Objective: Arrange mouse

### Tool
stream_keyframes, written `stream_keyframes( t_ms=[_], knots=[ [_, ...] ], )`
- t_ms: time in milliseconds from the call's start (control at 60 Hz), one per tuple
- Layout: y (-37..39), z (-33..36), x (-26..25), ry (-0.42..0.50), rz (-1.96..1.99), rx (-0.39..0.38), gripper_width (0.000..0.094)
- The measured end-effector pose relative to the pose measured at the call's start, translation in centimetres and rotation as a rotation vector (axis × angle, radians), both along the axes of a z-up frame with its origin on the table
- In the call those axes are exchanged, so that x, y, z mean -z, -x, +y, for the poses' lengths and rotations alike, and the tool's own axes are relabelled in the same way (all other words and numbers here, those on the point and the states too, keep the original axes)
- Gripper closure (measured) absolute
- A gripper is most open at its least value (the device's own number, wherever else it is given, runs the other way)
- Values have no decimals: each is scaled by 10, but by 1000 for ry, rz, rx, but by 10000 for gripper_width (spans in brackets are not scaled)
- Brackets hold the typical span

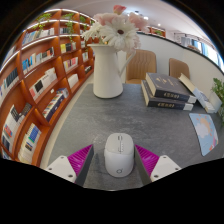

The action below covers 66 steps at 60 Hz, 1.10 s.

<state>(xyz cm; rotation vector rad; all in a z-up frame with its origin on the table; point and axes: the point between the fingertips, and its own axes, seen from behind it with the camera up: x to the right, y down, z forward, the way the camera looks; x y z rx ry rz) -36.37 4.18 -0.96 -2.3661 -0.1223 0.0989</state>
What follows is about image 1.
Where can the orange wall shelf with plants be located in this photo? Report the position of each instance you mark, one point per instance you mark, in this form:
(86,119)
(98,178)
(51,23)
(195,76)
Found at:
(156,31)

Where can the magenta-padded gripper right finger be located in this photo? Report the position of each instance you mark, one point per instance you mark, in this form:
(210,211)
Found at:
(163,166)

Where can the white pitcher vase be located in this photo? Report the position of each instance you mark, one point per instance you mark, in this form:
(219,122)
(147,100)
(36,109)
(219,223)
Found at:
(106,73)

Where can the pastel printed mouse pad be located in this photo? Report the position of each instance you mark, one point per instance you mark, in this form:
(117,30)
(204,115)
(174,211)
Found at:
(205,131)

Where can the white partition panel black edge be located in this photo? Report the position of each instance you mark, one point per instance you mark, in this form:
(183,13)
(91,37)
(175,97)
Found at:
(166,46)

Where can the glass window row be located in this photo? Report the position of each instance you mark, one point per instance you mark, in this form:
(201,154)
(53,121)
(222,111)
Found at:
(206,50)

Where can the green potted plant white pot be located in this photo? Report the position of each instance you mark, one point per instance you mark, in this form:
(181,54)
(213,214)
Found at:
(219,90)

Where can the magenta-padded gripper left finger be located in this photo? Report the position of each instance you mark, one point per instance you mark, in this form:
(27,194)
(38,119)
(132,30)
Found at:
(63,166)

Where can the tan upholstered chair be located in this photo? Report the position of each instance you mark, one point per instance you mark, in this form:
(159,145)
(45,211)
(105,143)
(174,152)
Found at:
(178,68)
(141,65)

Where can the white computer mouse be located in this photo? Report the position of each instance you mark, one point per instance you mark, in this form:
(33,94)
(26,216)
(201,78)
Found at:
(119,156)

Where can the orange wooden bookshelf unit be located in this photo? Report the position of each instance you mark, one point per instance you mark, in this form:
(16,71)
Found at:
(36,83)

